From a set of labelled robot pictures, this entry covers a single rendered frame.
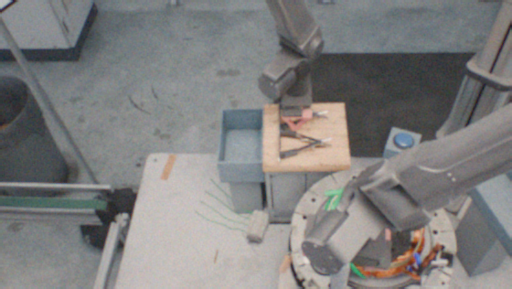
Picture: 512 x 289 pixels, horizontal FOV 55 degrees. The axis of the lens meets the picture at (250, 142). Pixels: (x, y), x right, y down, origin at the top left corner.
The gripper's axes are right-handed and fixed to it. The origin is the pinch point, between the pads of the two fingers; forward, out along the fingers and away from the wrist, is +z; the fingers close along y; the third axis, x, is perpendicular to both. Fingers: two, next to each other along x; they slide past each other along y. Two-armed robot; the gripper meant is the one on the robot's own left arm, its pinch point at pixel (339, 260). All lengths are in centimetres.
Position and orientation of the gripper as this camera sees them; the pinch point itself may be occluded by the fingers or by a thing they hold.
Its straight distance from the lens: 81.8
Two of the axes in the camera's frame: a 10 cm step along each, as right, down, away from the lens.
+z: -0.2, 6.1, 7.9
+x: 1.9, -7.7, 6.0
